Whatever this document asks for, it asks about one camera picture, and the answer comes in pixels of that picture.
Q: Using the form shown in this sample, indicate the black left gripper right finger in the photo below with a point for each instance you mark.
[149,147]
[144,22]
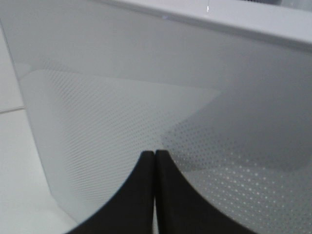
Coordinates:
[180,209]

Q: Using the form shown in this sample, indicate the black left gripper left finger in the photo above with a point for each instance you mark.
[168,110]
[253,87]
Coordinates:
[131,209]

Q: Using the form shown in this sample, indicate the white microwave door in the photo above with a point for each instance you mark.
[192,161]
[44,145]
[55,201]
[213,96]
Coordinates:
[225,86]

